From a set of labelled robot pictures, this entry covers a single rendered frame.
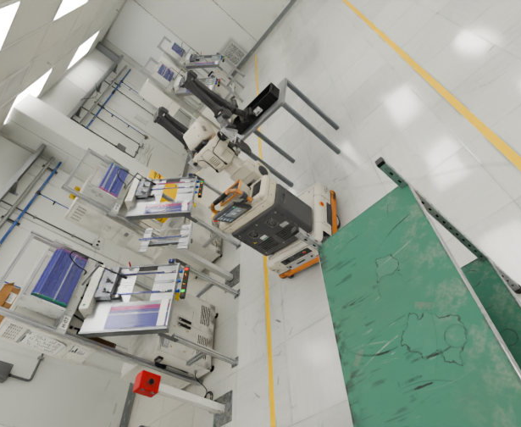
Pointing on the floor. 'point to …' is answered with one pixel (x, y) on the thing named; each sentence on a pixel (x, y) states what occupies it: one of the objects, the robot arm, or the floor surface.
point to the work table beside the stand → (294, 117)
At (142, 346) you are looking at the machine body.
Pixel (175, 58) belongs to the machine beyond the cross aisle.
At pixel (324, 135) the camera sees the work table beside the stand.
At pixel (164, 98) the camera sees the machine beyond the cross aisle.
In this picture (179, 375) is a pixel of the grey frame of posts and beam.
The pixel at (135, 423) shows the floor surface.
